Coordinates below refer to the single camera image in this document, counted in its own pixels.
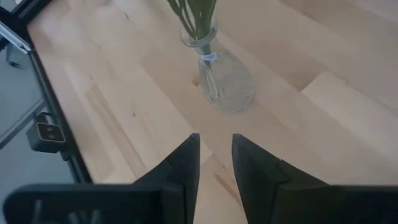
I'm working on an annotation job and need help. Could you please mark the clear glass vase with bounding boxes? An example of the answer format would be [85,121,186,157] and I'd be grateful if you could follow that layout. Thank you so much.
[179,18,256,114]

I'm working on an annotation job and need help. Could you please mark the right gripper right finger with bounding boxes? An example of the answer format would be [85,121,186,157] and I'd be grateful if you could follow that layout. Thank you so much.
[231,133,330,224]

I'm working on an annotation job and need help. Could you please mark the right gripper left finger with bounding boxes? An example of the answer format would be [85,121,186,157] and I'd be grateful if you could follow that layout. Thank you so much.
[132,133,201,224]

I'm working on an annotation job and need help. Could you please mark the black table edge rail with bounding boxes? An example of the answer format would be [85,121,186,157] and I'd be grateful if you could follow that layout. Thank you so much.
[0,0,94,184]

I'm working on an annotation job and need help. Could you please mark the silver rail bracket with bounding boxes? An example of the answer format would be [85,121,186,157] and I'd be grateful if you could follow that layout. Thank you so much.
[0,20,32,54]

